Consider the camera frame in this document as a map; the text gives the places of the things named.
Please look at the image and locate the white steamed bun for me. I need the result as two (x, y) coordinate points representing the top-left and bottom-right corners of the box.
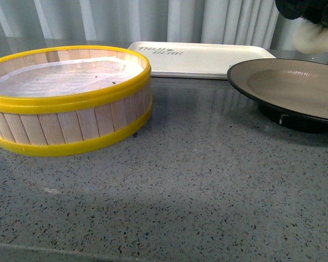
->
(292, 23), (328, 54)

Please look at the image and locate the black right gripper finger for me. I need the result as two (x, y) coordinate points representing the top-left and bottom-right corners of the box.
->
(306, 1), (328, 27)
(275, 0), (309, 20)

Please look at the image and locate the white mesh steamer liner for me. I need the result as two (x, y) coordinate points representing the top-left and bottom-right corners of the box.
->
(0, 57), (143, 97)

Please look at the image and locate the yellow rimmed wooden steamer basket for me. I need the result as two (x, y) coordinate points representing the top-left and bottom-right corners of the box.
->
(0, 45), (153, 157)

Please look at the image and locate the white rectangular tray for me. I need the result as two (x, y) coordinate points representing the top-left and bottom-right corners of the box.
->
(128, 41), (274, 80)

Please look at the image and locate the grey pleated curtain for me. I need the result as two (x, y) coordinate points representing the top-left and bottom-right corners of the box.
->
(0, 1), (304, 50)

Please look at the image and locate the beige plate with black rim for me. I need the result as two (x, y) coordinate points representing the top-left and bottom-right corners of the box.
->
(227, 58), (328, 133)

